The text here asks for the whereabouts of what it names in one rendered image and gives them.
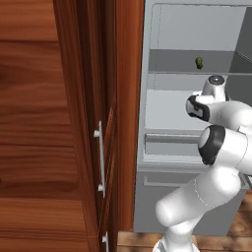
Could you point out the grey fridge drawer front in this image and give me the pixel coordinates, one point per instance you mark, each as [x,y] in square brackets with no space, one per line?
[164,203]

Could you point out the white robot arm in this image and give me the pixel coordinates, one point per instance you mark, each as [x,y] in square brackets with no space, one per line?
[210,183]

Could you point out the open grey fridge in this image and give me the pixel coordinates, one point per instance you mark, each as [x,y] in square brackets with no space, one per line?
[177,98]

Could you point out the small green vegetable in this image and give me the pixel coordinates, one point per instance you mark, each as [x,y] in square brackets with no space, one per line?
[199,62]

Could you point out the wooden cabinet door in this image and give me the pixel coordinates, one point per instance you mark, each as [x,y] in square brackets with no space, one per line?
[106,131]

